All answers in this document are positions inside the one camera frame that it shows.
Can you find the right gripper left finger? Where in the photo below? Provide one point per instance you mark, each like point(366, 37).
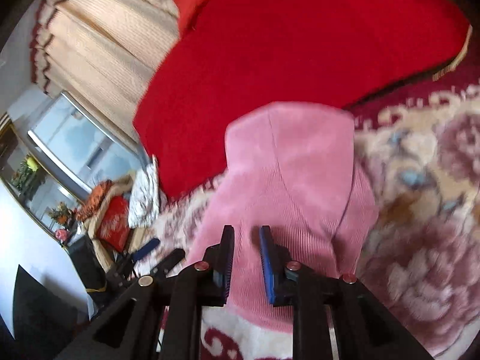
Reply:
point(160, 318)

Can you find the floral plush seat blanket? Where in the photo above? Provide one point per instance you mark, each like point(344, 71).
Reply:
point(419, 147)

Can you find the red gift box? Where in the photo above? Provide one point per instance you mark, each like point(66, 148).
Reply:
point(114, 229)

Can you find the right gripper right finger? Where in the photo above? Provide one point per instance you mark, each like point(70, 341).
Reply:
point(332, 318)

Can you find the pink corduroy zip jacket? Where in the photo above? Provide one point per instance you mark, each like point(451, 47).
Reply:
point(290, 166)

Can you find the white crackle pattern pillow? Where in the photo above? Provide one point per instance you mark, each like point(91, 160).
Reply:
point(146, 198)

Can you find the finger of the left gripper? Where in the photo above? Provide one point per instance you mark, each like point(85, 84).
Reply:
point(145, 250)
point(169, 262)

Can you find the wooden display shelf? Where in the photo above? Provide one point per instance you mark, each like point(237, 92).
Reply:
point(41, 194)

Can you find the orange black patterned cloth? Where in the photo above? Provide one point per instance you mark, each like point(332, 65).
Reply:
point(94, 201)

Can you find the beige dotted curtain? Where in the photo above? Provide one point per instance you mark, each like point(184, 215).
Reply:
point(103, 53)

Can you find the red sofa throw blanket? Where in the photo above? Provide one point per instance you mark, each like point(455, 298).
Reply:
point(243, 54)

